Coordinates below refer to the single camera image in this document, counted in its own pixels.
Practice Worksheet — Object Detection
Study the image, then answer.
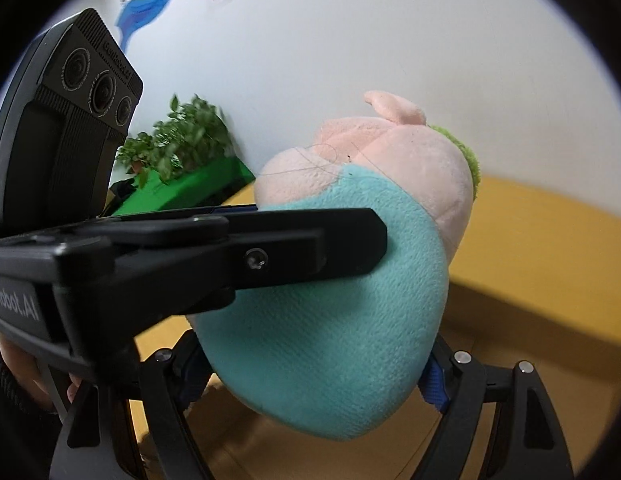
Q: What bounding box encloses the person's left forearm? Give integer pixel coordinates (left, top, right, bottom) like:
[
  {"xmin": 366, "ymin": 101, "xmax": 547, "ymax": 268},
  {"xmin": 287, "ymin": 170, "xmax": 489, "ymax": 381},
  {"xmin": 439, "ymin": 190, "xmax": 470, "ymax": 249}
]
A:
[{"xmin": 0, "ymin": 345, "xmax": 61, "ymax": 480}]

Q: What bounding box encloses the blue wall poster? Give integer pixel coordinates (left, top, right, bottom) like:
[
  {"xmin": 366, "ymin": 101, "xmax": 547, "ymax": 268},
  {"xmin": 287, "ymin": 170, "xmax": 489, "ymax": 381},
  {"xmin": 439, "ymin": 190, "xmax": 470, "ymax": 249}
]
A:
[{"xmin": 114, "ymin": 0, "xmax": 192, "ymax": 52}]

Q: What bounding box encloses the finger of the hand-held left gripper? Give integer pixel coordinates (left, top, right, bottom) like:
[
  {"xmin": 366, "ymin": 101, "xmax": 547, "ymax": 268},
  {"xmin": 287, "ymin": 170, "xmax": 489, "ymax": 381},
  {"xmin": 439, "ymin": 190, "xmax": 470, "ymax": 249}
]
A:
[
  {"xmin": 112, "ymin": 207, "xmax": 390, "ymax": 292},
  {"xmin": 97, "ymin": 203, "xmax": 260, "ymax": 223}
]

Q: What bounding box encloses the small green potted plant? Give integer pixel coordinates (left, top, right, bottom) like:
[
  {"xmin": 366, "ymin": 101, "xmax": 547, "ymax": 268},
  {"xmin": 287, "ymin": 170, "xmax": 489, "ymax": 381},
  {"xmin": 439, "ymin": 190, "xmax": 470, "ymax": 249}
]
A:
[{"xmin": 114, "ymin": 131, "xmax": 158, "ymax": 188}]

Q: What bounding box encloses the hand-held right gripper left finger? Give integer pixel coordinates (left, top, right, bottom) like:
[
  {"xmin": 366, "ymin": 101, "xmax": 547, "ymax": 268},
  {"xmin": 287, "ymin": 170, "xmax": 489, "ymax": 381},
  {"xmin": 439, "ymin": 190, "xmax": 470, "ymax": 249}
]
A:
[{"xmin": 50, "ymin": 330, "xmax": 217, "ymax": 480}]

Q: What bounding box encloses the person's left hand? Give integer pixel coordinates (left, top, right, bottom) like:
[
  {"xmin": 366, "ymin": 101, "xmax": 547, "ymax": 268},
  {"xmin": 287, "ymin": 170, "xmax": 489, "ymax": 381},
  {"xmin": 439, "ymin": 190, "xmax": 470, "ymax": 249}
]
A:
[{"xmin": 0, "ymin": 332, "xmax": 86, "ymax": 415}]

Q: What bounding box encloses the green table cloth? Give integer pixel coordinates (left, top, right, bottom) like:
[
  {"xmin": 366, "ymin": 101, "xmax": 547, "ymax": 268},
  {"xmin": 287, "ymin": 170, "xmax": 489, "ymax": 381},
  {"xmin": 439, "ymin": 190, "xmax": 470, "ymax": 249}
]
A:
[{"xmin": 109, "ymin": 156, "xmax": 256, "ymax": 219}]

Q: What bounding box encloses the brown cardboard box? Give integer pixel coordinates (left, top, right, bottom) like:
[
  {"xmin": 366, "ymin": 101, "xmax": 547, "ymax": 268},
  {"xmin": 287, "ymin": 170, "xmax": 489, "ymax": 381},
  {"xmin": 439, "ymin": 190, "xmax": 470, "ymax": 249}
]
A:
[{"xmin": 130, "ymin": 280, "xmax": 621, "ymax": 480}]

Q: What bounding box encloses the large green potted plant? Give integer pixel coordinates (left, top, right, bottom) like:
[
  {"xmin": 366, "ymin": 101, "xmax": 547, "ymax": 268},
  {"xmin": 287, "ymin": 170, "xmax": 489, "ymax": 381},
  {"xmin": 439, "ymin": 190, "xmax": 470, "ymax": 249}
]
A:
[{"xmin": 151, "ymin": 93, "xmax": 232, "ymax": 182}]

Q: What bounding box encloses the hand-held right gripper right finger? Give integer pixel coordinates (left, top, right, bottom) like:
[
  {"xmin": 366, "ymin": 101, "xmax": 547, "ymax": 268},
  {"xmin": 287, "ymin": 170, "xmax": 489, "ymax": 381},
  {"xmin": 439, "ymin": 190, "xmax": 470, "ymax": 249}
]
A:
[{"xmin": 417, "ymin": 335, "xmax": 577, "ymax": 480}]

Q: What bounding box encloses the yellow wooden desktop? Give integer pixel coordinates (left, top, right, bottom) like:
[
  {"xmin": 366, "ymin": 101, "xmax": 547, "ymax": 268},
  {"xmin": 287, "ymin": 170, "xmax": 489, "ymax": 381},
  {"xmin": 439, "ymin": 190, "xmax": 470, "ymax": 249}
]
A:
[{"xmin": 225, "ymin": 174, "xmax": 621, "ymax": 343}]

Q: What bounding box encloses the pink and teal plush toy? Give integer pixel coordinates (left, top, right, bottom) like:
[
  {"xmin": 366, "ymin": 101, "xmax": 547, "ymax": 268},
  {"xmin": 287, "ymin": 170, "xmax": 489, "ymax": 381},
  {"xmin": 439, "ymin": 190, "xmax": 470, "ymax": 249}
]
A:
[{"xmin": 193, "ymin": 90, "xmax": 484, "ymax": 442}]

